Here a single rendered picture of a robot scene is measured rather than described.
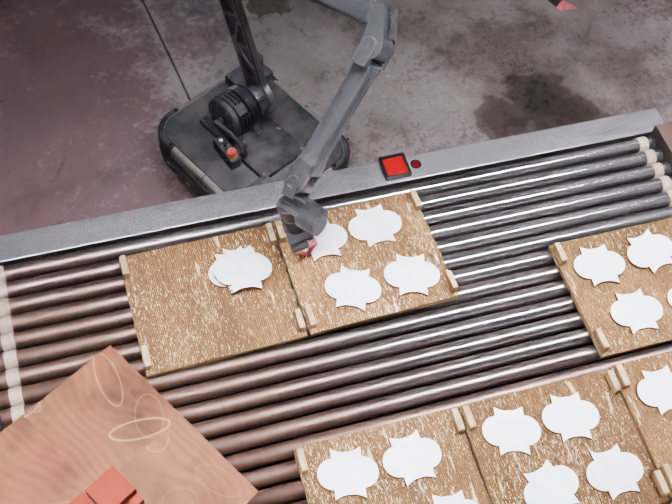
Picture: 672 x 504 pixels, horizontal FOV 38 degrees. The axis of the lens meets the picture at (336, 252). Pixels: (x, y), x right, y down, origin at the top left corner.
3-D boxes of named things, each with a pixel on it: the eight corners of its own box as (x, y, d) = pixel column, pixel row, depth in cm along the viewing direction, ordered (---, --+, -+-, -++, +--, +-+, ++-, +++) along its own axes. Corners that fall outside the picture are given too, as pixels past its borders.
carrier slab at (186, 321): (118, 260, 256) (118, 257, 254) (270, 227, 265) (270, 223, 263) (147, 378, 239) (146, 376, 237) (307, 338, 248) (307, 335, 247)
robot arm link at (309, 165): (382, 37, 235) (362, 31, 226) (400, 49, 233) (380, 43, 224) (297, 185, 249) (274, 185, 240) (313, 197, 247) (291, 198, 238)
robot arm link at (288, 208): (284, 188, 244) (270, 205, 242) (306, 200, 241) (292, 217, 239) (290, 202, 250) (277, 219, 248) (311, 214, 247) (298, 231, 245)
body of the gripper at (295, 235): (303, 208, 256) (297, 193, 250) (315, 239, 251) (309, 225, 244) (280, 217, 256) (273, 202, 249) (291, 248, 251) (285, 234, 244)
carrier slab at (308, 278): (271, 226, 265) (271, 222, 264) (411, 193, 274) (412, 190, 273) (310, 336, 248) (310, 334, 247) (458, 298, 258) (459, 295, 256)
